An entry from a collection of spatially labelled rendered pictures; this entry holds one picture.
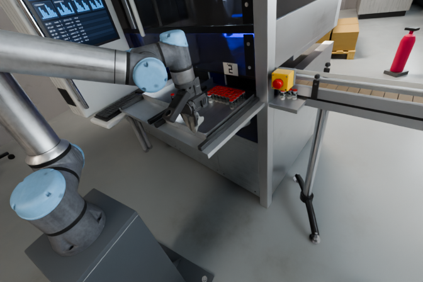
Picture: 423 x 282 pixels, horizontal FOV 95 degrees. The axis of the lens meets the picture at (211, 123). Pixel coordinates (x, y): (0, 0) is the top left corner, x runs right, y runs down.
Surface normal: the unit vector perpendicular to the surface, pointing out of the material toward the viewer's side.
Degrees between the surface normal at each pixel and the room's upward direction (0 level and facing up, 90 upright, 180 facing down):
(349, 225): 0
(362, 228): 0
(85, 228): 72
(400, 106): 90
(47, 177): 8
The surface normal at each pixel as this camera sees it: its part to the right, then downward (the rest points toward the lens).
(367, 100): -0.65, 0.52
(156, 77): 0.37, 0.49
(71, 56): 0.43, 0.07
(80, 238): 0.63, 0.04
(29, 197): -0.11, -0.74
